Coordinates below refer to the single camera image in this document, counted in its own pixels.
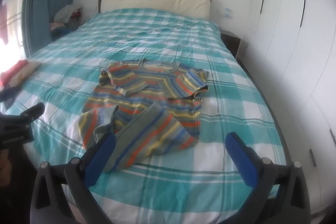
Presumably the teal checked bed blanket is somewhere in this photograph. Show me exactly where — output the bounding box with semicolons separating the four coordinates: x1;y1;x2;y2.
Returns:
0;7;288;224

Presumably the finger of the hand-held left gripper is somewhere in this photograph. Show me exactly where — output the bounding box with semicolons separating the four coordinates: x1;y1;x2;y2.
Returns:
20;102;46;123

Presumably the dark blue cloth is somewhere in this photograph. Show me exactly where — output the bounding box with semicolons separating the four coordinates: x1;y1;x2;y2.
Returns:
0;86;23;109

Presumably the beige cloth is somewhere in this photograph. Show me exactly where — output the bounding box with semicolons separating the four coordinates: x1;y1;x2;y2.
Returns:
12;61;41;83

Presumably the white wardrobe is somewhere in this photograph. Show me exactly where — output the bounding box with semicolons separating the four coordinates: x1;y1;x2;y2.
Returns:
247;0;336;188

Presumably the teal curtain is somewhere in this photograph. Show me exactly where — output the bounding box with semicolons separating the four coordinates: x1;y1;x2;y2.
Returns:
22;0;79;56

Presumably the dark wooden nightstand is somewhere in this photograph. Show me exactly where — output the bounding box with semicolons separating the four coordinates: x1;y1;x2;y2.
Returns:
220;29;241;60

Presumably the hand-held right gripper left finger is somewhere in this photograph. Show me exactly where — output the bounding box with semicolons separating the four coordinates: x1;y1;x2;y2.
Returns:
30;132;117;224

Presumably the cream padded headboard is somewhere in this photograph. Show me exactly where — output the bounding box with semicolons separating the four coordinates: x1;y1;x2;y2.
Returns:
98;0;213;20

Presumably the striped knitted sweater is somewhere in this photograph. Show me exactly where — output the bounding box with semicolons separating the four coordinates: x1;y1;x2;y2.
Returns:
78;59;210;173

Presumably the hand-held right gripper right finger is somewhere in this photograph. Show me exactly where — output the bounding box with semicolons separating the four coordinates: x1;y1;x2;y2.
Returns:
225;132;312;224

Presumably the pile of clothes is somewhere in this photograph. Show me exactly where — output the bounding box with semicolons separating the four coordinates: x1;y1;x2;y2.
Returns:
50;4;84;36

